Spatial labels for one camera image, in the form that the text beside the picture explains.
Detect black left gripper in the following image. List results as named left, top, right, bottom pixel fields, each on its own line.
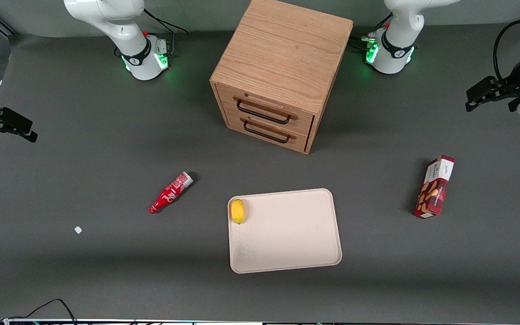
left=465, top=58, right=520, bottom=112

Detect red tartan cookie box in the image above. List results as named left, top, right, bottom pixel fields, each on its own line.
left=413, top=155, right=455, bottom=219

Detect beige plastic tray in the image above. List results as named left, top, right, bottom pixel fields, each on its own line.
left=227, top=188, right=343, bottom=274

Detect red cola bottle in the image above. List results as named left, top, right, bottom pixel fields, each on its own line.
left=148, top=171, right=194, bottom=214

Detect wooden drawer front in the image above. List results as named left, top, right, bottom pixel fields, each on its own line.
left=215, top=84, right=315, bottom=137
left=225, top=113, right=311, bottom=153

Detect wooden drawer cabinet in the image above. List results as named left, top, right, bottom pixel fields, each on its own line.
left=209, top=0, right=354, bottom=155

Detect yellow lemon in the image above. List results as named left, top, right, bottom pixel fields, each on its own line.
left=230, top=199, right=246, bottom=224

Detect black arm base cable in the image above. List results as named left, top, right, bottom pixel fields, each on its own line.
left=144, top=8, right=188, bottom=35
left=350, top=13, right=394, bottom=51

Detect thin black cable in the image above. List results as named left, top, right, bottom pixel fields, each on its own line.
left=0, top=298, right=78, bottom=325

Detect black metal drawer handle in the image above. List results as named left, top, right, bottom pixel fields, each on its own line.
left=236, top=99, right=293, bottom=125
left=243, top=120, right=291, bottom=144

